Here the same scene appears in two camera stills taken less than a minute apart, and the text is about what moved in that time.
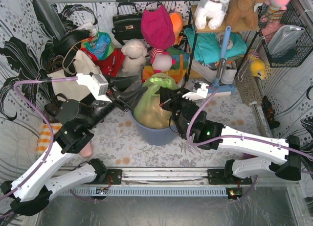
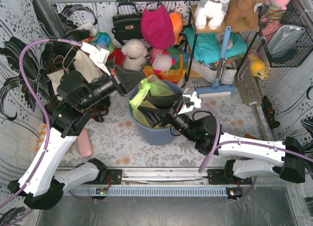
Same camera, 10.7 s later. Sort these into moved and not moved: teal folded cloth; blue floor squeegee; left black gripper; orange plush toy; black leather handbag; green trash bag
Moved: green trash bag; left black gripper
Not moved: teal folded cloth; orange plush toy; blue floor squeegee; black leather handbag
